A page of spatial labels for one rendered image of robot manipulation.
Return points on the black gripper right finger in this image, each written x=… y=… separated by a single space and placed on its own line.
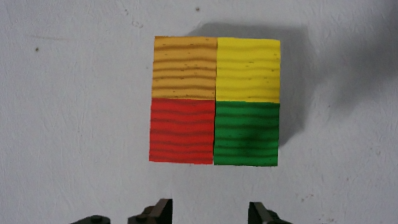
x=258 y=214

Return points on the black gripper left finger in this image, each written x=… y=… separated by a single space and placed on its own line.
x=161 y=213

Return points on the dark green cube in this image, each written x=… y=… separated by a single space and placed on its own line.
x=247 y=133

